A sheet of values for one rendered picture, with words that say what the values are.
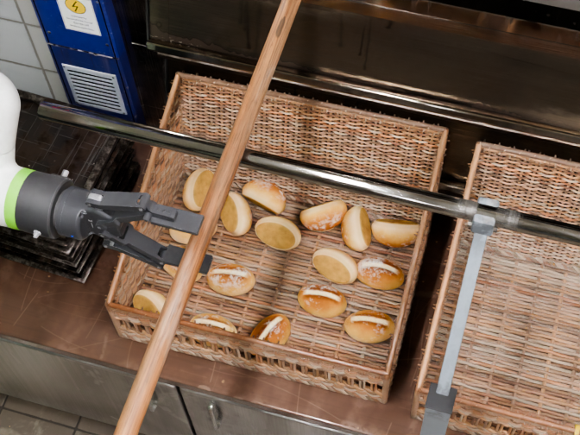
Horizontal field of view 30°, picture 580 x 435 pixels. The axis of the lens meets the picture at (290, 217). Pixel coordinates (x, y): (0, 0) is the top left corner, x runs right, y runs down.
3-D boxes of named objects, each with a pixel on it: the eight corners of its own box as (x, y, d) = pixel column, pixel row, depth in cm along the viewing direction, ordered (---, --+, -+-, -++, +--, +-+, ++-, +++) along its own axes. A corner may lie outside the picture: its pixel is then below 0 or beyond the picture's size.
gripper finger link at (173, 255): (162, 261, 161) (162, 263, 162) (206, 273, 160) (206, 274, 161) (169, 243, 163) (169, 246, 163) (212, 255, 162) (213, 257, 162)
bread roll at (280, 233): (294, 257, 220) (302, 248, 225) (301, 228, 218) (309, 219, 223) (249, 242, 223) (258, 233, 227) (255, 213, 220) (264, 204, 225)
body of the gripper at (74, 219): (68, 173, 158) (128, 189, 156) (80, 203, 165) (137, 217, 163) (48, 217, 154) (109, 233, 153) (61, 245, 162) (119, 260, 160)
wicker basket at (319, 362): (190, 141, 239) (173, 65, 215) (442, 197, 229) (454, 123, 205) (113, 339, 216) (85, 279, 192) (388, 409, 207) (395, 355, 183)
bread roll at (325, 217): (345, 196, 221) (353, 222, 220) (342, 199, 228) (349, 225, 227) (299, 210, 220) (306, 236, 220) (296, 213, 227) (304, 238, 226)
